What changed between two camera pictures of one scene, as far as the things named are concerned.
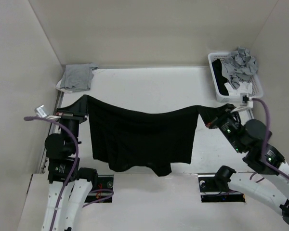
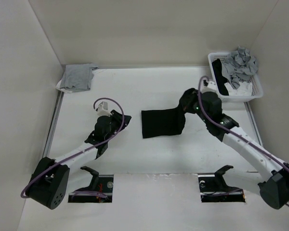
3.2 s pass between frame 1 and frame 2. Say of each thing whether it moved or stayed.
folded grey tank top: stayed
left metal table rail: stayed
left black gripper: moved
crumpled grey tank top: stayed
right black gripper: moved
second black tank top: stayed
